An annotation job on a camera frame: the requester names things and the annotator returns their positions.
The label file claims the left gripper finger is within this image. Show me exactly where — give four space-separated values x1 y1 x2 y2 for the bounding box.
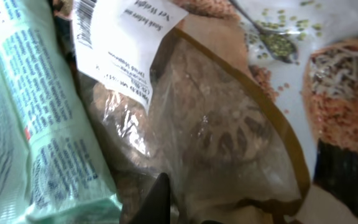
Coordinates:
129 173 170 224

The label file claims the beige mushroom pouch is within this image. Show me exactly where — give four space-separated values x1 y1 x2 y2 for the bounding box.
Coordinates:
76 1 310 223

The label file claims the teal snack packet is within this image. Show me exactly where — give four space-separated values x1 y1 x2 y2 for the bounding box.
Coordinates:
0 1 122 223

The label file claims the white lentil food bag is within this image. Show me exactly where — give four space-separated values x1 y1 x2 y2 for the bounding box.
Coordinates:
180 0 358 223

